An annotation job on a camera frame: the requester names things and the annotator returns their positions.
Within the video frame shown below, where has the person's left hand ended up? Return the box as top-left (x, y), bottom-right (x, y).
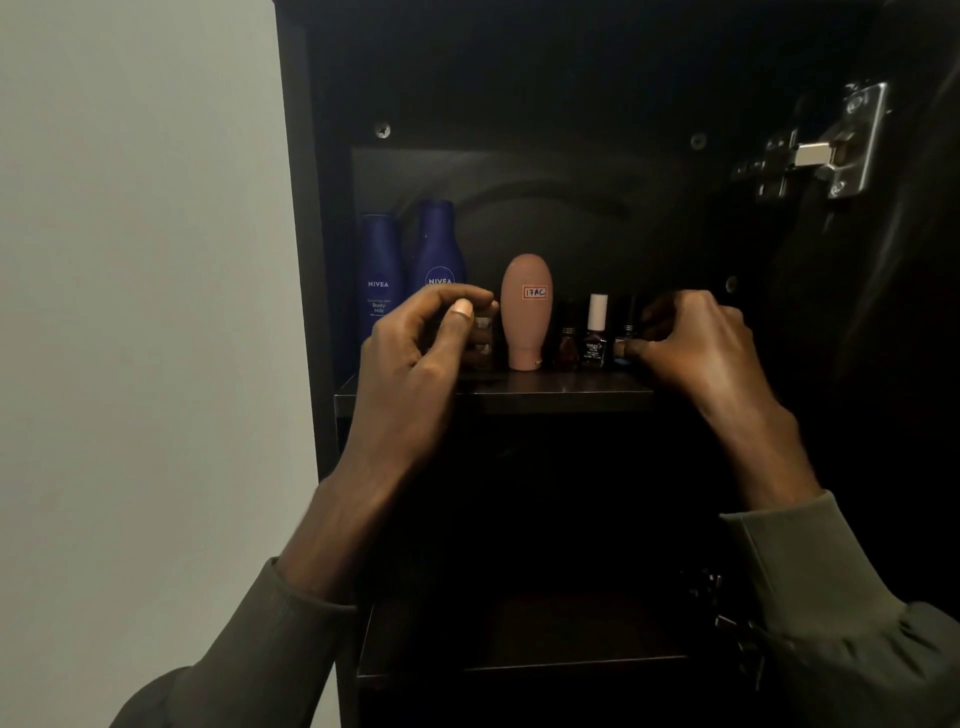
top-left (337, 283), bottom-right (501, 483)

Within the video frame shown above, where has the slim blue lotion bottle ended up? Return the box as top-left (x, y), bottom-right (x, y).
top-left (358, 213), bottom-right (407, 348)

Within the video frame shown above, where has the dark cabinet door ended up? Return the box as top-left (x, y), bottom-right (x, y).
top-left (742, 0), bottom-right (960, 627)

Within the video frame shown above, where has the silver metal door hinge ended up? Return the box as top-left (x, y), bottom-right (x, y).
top-left (731, 81), bottom-right (892, 202)

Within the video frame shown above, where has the dark cabinet shelf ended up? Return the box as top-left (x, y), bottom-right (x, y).
top-left (334, 367), bottom-right (658, 418)
top-left (357, 591), bottom-right (693, 681)

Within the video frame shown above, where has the pink tube bottle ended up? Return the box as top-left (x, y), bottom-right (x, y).
top-left (500, 253), bottom-right (555, 372)

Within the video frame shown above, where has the black-capped nail polish bottle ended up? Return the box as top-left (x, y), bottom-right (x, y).
top-left (611, 296), bottom-right (639, 367)

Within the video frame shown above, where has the dark wooden cabinet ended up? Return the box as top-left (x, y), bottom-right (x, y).
top-left (273, 0), bottom-right (960, 728)

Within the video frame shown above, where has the white-capped nail polish bottle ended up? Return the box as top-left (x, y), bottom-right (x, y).
top-left (581, 294), bottom-right (610, 369)

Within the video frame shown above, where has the person's right hand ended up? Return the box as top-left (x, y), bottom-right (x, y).
top-left (624, 290), bottom-right (798, 453)

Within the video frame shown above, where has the person's left forearm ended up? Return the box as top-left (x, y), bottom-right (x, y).
top-left (111, 450), bottom-right (425, 728)

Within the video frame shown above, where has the person's right forearm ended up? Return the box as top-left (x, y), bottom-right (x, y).
top-left (716, 420), bottom-right (960, 728)

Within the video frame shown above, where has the dark metal door hinge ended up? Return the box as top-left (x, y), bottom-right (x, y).
top-left (686, 568), bottom-right (768, 693)

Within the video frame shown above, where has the brown nail polish bottle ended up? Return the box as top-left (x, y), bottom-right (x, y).
top-left (556, 303), bottom-right (581, 370)

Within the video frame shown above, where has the wide blue lotion bottle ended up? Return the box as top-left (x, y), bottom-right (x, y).
top-left (410, 198), bottom-right (468, 295)

